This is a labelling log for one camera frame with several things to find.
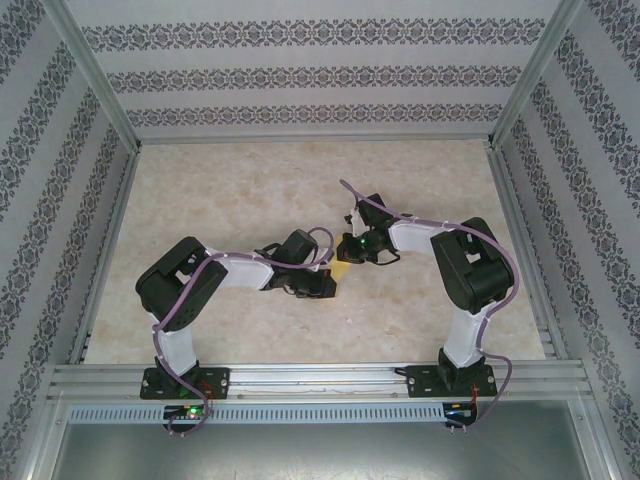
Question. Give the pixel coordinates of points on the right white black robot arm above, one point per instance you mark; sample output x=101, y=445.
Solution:
x=465, y=345

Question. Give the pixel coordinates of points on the yellow paper sheet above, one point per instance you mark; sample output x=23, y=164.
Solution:
x=341, y=271

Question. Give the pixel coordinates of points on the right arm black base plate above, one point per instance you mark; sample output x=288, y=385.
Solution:
x=420, y=382

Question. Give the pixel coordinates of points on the grey metal sheet panel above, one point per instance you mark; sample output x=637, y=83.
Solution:
x=320, y=450

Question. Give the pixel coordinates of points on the aluminium side rail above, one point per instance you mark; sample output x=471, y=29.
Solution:
x=117, y=210
x=514, y=210

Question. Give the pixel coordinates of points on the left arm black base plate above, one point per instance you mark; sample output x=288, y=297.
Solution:
x=215, y=382

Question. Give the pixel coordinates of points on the aluminium mounting rail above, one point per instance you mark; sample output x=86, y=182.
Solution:
x=320, y=382

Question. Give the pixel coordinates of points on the aluminium frame post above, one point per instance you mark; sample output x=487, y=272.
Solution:
x=532, y=75
x=95, y=75

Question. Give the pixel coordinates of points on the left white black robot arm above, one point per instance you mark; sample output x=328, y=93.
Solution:
x=177, y=350

